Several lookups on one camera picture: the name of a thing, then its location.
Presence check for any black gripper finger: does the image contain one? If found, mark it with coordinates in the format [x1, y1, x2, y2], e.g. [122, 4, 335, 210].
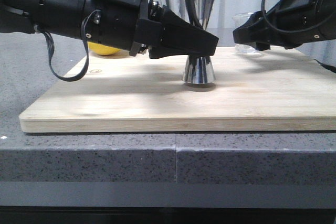
[160, 6, 192, 26]
[240, 11, 271, 29]
[233, 27, 278, 51]
[136, 19, 218, 59]

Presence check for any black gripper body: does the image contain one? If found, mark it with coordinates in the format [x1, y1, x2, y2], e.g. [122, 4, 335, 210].
[269, 0, 335, 49]
[85, 0, 162, 56]

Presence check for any clear glass beaker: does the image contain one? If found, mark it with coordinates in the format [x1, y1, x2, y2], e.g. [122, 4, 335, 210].
[232, 12, 260, 56]

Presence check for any steel double jigger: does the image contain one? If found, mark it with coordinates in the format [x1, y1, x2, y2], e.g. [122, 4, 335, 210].
[183, 0, 218, 85]

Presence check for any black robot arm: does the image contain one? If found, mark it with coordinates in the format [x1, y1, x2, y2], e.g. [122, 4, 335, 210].
[1, 0, 218, 59]

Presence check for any yellow lemon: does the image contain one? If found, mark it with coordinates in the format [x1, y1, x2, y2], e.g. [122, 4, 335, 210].
[88, 42, 120, 56]

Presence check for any light wooden cutting board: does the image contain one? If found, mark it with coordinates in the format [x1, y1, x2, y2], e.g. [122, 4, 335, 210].
[19, 47, 335, 133]

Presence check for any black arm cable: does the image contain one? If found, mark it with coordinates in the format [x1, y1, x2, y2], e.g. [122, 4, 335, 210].
[261, 0, 336, 35]
[39, 9, 102, 82]

